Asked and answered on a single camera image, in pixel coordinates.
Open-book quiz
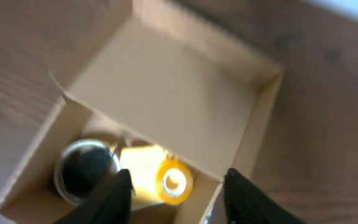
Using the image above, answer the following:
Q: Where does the yellow sticky note pad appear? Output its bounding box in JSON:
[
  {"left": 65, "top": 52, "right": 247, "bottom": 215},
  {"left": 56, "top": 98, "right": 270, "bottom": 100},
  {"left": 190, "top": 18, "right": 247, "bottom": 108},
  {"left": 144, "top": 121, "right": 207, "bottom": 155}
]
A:
[{"left": 120, "top": 145, "right": 167, "bottom": 210}]

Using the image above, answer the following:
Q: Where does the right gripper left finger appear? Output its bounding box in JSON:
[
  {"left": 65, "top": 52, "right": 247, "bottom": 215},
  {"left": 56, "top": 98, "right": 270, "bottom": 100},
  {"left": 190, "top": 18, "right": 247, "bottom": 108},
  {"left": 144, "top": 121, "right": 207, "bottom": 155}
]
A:
[{"left": 55, "top": 169, "right": 133, "bottom": 224}]

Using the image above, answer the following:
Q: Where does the open cardboard box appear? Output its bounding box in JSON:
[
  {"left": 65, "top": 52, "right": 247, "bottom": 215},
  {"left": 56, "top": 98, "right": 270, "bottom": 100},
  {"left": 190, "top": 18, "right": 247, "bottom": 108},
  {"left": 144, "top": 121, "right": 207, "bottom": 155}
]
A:
[{"left": 0, "top": 1, "right": 283, "bottom": 223}]

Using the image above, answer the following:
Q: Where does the white tape roll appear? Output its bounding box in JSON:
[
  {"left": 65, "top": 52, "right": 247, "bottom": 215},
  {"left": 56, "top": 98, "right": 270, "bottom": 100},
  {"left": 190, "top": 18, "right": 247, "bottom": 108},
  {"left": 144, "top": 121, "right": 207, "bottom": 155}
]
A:
[{"left": 52, "top": 139, "right": 121, "bottom": 205}]

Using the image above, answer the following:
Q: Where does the small yellow tape roll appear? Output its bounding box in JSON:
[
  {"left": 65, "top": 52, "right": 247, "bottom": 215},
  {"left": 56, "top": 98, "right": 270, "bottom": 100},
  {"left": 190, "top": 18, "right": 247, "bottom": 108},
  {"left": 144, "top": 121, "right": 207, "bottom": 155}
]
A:
[{"left": 155, "top": 158, "right": 193, "bottom": 205}]

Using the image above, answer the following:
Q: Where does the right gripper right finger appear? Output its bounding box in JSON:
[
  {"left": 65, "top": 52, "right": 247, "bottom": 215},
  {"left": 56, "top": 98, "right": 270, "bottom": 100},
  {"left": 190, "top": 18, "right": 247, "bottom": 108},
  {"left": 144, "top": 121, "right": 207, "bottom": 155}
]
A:
[{"left": 223, "top": 168, "right": 304, "bottom": 224}]

